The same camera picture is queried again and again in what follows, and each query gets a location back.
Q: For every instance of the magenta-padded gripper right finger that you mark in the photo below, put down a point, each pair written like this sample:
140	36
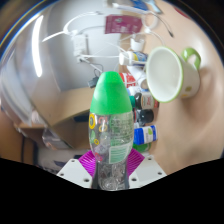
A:
148	171

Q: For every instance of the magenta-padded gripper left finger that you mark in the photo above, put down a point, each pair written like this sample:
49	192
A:
75	173

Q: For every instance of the clear bottle with green cap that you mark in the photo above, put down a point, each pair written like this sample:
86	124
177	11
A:
110	96

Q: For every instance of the green plastic container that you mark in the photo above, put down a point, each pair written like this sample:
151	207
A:
142	147

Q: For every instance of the blue bottle with white label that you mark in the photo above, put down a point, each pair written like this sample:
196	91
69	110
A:
145	134

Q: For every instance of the dark bottle with green lid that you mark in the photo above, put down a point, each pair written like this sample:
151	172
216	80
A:
146	100

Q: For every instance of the white mug with green rim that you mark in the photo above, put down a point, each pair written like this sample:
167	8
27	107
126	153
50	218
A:
165	73

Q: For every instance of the white pill bottle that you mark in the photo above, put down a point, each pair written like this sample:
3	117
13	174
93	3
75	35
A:
134	57

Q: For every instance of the white LED desk lamp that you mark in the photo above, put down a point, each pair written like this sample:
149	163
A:
37	46

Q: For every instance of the maroon printed card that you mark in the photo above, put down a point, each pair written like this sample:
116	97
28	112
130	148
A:
123	24

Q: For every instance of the blue and white box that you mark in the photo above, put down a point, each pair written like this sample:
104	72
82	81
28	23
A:
140	4

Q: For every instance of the white wall power socket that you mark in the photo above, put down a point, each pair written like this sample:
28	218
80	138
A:
80	44

